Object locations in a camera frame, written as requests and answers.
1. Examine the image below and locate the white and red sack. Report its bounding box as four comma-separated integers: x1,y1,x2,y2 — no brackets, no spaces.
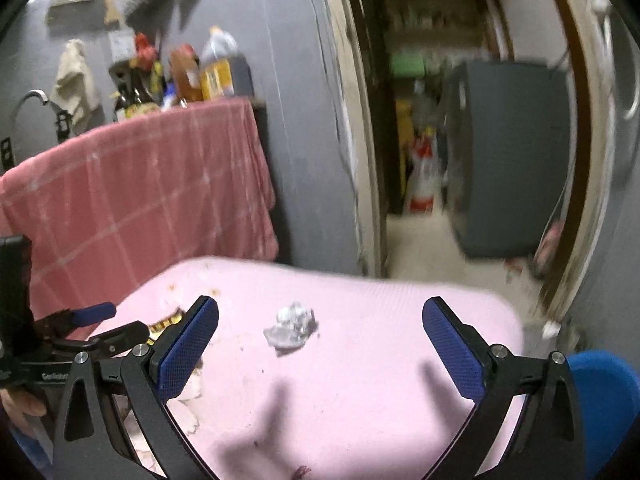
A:
406,127,447,214

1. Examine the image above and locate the wooden door frame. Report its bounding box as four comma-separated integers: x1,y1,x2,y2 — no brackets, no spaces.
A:
325,0,396,281

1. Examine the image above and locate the brown bottle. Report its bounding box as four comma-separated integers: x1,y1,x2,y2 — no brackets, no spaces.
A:
169,44,204,104

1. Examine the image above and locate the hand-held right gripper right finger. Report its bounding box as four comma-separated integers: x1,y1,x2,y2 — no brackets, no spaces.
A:
421,296,586,480

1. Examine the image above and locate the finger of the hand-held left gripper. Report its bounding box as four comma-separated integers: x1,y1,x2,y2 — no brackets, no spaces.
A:
50,321,151,361
34,302,117,342

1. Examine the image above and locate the green box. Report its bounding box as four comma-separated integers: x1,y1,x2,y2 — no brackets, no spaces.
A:
390,52,429,79

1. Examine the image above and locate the grey wall rack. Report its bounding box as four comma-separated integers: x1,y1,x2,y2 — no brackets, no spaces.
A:
45,0,114,30

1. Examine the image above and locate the large cooking oil bottle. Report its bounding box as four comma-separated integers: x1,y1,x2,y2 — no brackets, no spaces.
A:
200,27,252,102

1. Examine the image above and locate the grey cabinet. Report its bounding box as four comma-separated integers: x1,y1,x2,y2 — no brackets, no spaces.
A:
446,60,574,262

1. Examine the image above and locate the pink cloth item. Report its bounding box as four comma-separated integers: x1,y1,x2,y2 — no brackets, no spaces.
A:
534,224,564,267

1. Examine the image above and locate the red-capped condiment bottle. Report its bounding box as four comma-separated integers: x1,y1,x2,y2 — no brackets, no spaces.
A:
132,32,162,68

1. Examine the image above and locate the curved metal faucet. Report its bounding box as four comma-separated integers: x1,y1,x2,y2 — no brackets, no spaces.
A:
9,89,52,142

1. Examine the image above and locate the pink table cover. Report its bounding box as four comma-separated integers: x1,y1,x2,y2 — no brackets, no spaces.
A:
90,256,526,480

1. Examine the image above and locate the dark wall basket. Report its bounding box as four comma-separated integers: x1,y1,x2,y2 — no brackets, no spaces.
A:
124,0,174,29

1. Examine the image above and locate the yellow wrapper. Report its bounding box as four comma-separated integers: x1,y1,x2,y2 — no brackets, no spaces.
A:
149,310,189,337

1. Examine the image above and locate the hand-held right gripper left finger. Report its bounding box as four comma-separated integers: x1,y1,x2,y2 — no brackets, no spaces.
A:
52,295,221,480

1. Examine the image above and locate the crumpled white tissue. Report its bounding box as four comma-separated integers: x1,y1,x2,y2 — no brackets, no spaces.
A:
114,357,207,443

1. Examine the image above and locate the silver foil wrapper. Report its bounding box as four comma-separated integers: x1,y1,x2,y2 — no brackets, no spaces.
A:
263,301,320,357

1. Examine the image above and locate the person's left hand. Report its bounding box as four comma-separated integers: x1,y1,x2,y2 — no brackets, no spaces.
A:
0,387,49,435

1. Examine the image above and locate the beige hanging rag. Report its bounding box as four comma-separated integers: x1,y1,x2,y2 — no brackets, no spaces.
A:
50,39,102,129

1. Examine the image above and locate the yellow package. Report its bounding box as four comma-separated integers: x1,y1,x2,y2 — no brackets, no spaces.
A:
395,100,417,197

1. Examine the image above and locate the blue plastic bin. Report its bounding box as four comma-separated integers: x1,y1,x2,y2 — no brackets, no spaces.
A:
565,350,640,480

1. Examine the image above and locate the pink checkered cloth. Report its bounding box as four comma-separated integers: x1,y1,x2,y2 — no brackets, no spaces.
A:
0,97,280,342

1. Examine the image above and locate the grey wall socket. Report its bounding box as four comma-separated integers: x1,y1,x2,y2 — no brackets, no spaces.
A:
109,32,137,62

